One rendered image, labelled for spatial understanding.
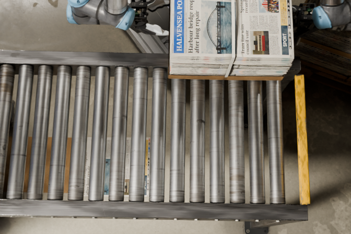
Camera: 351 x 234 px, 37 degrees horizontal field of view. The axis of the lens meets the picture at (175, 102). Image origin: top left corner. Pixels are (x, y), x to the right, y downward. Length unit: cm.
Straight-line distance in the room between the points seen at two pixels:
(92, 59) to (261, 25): 58
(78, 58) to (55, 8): 102
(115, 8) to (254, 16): 42
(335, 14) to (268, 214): 67
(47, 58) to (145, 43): 72
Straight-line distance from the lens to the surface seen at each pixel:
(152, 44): 242
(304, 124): 176
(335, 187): 262
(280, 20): 162
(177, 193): 169
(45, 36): 274
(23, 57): 185
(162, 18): 249
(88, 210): 170
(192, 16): 159
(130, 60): 179
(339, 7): 176
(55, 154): 174
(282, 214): 172
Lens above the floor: 248
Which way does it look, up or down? 75 degrees down
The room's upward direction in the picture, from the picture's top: 4 degrees clockwise
